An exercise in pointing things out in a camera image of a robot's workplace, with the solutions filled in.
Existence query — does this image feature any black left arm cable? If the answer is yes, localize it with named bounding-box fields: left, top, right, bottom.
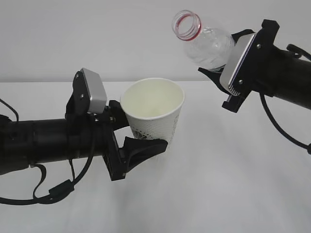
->
left=0, top=98, right=96, bottom=206

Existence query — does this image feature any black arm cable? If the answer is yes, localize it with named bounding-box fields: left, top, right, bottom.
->
left=0, top=98, right=96, bottom=206
left=259, top=43, right=311, bottom=155

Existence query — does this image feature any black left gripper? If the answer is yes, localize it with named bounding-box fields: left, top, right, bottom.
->
left=95, top=100, right=168, bottom=181

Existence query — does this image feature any white paper cup green logo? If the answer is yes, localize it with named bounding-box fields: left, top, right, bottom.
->
left=120, top=78, right=186, bottom=150

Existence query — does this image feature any clear Nongfu Spring water bottle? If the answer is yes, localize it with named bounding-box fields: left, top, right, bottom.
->
left=172, top=10, right=236, bottom=73

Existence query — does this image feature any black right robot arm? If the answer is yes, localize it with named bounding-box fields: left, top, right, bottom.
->
left=198, top=19, right=311, bottom=113

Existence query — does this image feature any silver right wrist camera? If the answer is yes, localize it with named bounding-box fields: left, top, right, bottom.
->
left=220, top=33, right=256, bottom=96

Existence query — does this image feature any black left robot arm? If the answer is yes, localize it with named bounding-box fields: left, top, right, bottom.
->
left=0, top=68, right=168, bottom=181

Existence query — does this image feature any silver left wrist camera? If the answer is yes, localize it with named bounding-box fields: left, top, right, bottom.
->
left=81, top=68, right=107, bottom=114

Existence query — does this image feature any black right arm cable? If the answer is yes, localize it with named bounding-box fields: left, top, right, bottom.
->
left=259, top=43, right=311, bottom=155

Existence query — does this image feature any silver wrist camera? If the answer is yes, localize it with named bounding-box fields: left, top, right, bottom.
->
left=220, top=33, right=256, bottom=96
left=81, top=68, right=107, bottom=114

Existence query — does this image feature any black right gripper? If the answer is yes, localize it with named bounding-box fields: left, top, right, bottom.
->
left=198, top=19, right=279, bottom=113

